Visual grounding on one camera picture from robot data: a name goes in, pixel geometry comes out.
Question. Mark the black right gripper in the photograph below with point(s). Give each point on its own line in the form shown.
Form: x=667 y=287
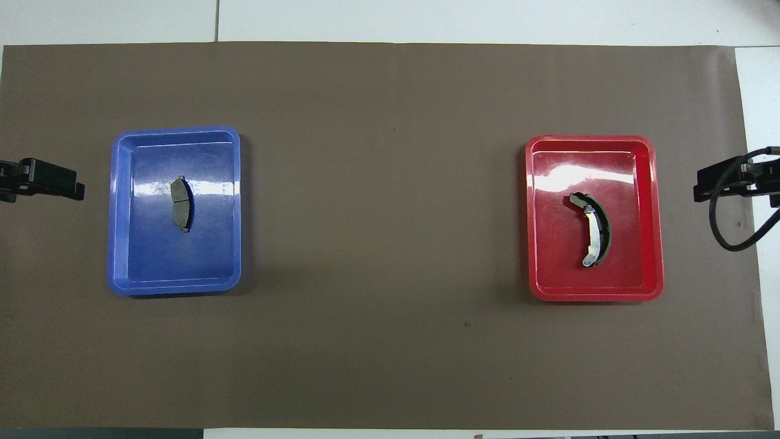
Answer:
x=762 y=177

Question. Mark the dark grey brake pad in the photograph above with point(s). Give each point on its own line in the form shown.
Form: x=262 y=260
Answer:
x=181 y=204

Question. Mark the red plastic tray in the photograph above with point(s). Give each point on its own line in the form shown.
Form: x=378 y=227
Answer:
x=560 y=244

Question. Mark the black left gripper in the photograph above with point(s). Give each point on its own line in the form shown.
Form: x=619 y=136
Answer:
x=11 y=174

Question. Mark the brown table mat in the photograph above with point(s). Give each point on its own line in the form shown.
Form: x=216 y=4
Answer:
x=390 y=244

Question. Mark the blue plastic tray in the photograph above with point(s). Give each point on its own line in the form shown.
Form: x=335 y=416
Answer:
x=152 y=256

